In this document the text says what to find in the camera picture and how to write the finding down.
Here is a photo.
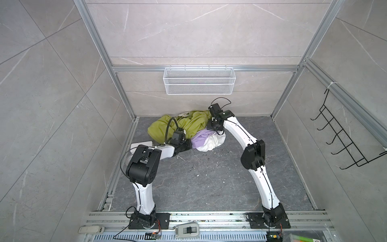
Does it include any purple cloth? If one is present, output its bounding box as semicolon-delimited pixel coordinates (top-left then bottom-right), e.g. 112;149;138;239
191;129;214;148

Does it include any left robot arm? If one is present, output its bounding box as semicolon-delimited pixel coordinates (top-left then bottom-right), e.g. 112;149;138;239
125;128;192;228

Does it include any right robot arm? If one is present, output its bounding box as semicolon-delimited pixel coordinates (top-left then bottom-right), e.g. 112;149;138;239
207;103;290;228

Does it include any green cloth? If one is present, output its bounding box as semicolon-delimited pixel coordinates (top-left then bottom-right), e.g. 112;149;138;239
147;111;212;144

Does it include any white cloth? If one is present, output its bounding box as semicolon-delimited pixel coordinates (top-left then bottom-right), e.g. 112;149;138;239
196;132;226;152

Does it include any white plastic box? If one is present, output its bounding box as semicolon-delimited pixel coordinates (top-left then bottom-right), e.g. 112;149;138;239
130;141;153;150

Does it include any grey handheld controller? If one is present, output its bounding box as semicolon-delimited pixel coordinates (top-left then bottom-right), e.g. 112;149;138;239
175;222;200;239

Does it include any green marker pen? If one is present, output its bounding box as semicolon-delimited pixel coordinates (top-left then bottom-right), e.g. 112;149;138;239
289;234;321;242

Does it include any white wire mesh basket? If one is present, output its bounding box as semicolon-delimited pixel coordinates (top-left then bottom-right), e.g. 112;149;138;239
163;67;236;95

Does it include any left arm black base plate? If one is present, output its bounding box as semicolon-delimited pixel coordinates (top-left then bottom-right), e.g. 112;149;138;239
129;213;170;229

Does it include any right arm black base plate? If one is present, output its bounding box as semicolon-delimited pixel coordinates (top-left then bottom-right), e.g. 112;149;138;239
245;212;291;229

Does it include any black wire hook rack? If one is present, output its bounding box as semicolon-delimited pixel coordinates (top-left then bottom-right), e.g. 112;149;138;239
310;89;387;170

